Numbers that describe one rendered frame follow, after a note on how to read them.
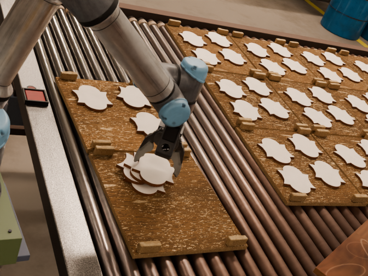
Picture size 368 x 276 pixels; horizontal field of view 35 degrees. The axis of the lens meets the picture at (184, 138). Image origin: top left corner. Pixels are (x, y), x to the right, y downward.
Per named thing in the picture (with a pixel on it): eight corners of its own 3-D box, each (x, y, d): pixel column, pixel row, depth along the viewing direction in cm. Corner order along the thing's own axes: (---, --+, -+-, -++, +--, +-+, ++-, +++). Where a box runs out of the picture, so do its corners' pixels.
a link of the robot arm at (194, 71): (176, 52, 152) (204, 56, 156) (164, 87, 158) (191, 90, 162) (186, 67, 147) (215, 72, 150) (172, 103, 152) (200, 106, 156)
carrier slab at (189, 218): (132, 259, 143) (133, 254, 143) (87, 155, 172) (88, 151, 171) (246, 249, 161) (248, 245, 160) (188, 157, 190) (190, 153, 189)
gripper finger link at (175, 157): (188, 167, 172) (182, 140, 168) (185, 178, 167) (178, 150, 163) (177, 168, 173) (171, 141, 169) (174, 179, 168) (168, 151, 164)
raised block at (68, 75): (59, 79, 200) (62, 73, 198) (58, 76, 201) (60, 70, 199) (76, 81, 203) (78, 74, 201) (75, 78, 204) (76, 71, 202)
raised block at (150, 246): (137, 254, 143) (141, 246, 142) (135, 248, 145) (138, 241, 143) (159, 252, 146) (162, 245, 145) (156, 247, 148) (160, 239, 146)
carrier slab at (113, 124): (86, 154, 173) (87, 149, 172) (54, 80, 201) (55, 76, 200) (187, 155, 190) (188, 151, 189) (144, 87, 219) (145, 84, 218)
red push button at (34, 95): (26, 103, 185) (27, 99, 184) (23, 93, 189) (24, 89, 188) (45, 104, 187) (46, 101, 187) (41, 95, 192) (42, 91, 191)
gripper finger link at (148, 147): (138, 153, 172) (161, 137, 169) (133, 164, 167) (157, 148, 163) (131, 145, 171) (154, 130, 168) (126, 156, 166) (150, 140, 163)
